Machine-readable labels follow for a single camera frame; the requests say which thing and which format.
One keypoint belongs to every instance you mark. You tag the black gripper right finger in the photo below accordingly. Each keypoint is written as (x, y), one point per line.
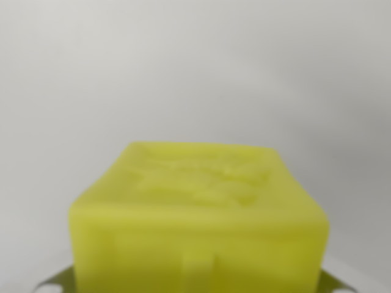
(331, 285)

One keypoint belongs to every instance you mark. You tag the yellow cube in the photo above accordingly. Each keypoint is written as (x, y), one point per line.
(198, 229)

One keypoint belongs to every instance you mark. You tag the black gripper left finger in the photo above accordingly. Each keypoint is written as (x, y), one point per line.
(59, 282)

